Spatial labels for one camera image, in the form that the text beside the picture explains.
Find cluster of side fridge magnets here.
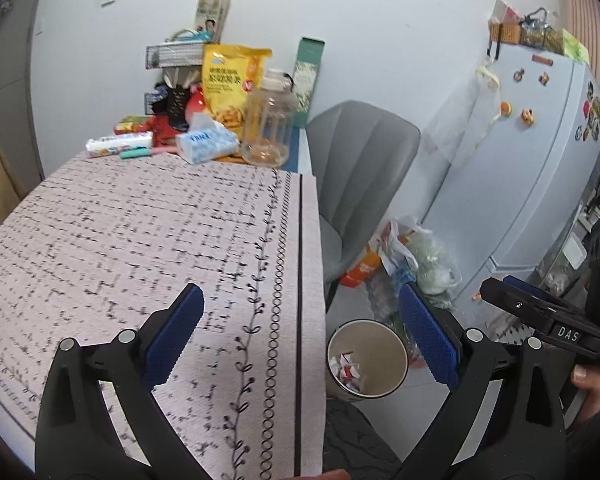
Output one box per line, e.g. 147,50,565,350
577,80,600,143

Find hanging clear plastic bag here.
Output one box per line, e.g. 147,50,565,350
422,60,501,166

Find person's right hand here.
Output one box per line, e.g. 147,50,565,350
571,364,600,426

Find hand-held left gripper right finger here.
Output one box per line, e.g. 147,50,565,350
397,281,566,480

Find white trash bin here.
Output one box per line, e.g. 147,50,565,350
326,320,410,402

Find black wire rack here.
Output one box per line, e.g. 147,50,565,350
144,40,208,131

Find colourful candy tube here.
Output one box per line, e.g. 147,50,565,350
114,116,156,135

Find blue white tissue pack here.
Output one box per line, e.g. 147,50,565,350
175,112,241,165

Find black pen holder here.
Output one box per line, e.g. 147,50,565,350
164,85,191,128

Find white roll of bags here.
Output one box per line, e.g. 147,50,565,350
85,131,154,158

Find yellow snack bag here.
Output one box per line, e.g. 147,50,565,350
201,44,273,138

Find orange carton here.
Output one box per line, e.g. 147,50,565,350
341,232,388,288

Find person's leg dark trousers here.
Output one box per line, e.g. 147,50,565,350
324,397,403,480

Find wicker basket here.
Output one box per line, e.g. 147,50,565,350
487,17,523,48

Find plastic bag of vegetables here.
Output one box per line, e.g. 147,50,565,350
380,216,463,306

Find pink patterned tablecloth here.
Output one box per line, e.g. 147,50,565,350
0,152,327,480

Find pink box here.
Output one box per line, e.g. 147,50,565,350
490,0,523,23

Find tall green box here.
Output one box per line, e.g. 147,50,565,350
292,37,327,128

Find red peach ornament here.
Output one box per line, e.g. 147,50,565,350
187,85,211,126

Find red and white packet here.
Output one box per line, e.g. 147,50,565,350
341,364,363,391

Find printed paper tote bag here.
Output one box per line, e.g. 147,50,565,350
194,0,233,45

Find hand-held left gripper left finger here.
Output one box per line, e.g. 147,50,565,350
35,282,206,480

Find grey upholstered chair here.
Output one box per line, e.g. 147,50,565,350
305,101,422,306

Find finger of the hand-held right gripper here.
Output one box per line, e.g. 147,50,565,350
479,275,588,333

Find clear plastic water bottle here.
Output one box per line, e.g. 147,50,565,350
240,68,300,167

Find pale blue fridge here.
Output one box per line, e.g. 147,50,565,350
422,47,600,311

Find light green box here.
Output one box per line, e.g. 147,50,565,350
562,30,591,63

